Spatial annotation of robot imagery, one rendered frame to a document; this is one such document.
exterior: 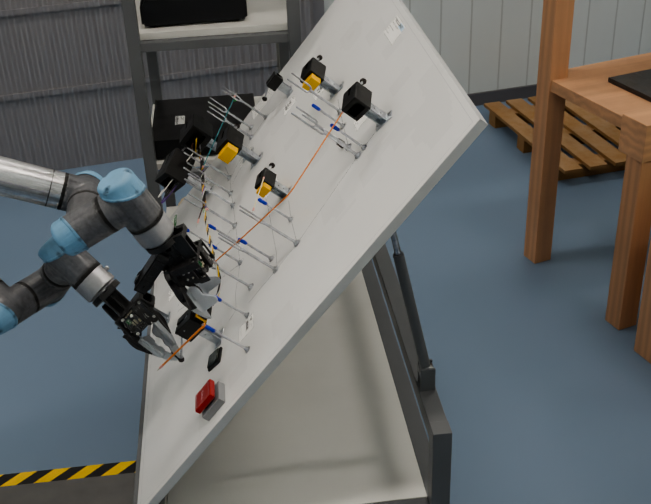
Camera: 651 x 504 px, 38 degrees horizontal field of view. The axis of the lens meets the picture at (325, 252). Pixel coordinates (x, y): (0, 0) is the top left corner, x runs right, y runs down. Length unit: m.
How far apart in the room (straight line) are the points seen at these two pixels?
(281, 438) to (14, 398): 1.82
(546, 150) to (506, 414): 1.23
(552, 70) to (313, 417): 2.22
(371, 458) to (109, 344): 2.06
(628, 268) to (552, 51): 0.92
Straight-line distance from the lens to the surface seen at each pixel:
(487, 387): 3.67
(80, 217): 1.81
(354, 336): 2.52
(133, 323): 2.02
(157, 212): 1.81
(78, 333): 4.14
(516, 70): 6.27
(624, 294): 3.97
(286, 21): 2.81
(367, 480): 2.10
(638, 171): 3.73
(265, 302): 1.90
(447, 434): 1.91
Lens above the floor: 2.24
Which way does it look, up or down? 30 degrees down
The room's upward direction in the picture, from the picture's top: 2 degrees counter-clockwise
